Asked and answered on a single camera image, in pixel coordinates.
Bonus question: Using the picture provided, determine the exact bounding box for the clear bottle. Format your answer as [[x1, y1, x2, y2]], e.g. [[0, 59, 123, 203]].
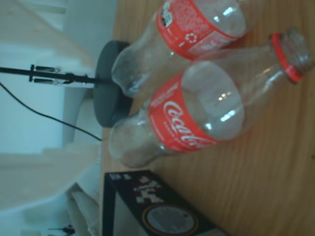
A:
[[111, 0, 247, 99], [108, 26, 311, 168]]

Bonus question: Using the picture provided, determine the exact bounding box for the grey cardboard box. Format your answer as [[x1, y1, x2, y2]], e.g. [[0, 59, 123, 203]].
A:
[[102, 170, 233, 236]]

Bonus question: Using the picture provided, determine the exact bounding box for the black round stand base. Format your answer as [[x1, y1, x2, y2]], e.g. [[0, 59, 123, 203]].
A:
[[93, 40, 133, 128]]

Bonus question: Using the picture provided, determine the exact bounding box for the black stand pole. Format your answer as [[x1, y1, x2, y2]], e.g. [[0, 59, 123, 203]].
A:
[[0, 63, 110, 86]]

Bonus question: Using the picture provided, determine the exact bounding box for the thin black stand cable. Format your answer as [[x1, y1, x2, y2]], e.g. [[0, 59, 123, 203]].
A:
[[0, 82, 102, 142]]

